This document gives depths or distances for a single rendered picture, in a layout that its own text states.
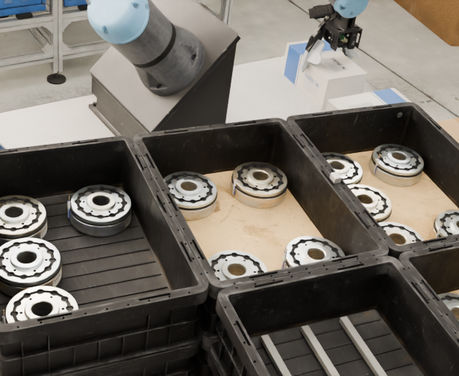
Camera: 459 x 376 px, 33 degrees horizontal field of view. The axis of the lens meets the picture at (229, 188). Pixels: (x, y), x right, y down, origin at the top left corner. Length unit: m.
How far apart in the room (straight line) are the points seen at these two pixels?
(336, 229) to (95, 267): 0.41
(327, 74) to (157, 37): 0.56
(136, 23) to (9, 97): 1.81
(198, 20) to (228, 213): 0.51
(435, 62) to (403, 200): 2.57
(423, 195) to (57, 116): 0.85
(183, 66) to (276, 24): 2.51
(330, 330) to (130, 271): 0.33
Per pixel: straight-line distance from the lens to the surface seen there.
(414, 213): 1.50
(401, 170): 1.55
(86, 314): 1.06
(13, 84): 3.38
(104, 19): 1.54
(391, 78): 3.80
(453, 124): 1.76
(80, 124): 1.83
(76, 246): 1.31
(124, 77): 1.76
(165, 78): 1.62
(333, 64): 2.03
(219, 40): 1.66
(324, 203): 1.36
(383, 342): 1.24
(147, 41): 1.55
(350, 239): 1.31
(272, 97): 2.02
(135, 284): 1.24
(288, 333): 1.21
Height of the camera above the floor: 1.70
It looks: 37 degrees down
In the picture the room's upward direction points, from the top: 9 degrees clockwise
